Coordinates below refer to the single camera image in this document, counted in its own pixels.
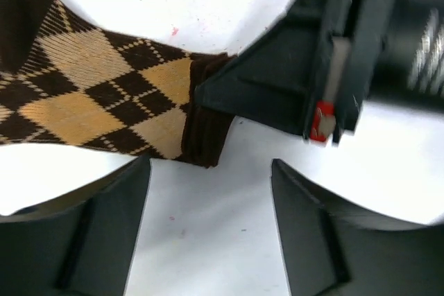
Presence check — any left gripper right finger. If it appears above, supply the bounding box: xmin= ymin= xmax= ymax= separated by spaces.
xmin=271 ymin=159 xmax=443 ymax=296

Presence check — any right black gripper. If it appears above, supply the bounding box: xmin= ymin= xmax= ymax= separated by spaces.
xmin=284 ymin=0 xmax=443 ymax=143

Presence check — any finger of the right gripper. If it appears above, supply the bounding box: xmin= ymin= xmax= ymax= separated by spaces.
xmin=194 ymin=21 xmax=325 ymax=137

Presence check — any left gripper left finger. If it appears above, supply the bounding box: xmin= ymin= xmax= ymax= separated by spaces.
xmin=1 ymin=155 xmax=151 ymax=295

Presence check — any dark argyle sock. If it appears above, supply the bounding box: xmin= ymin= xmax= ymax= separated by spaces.
xmin=1 ymin=0 xmax=232 ymax=168

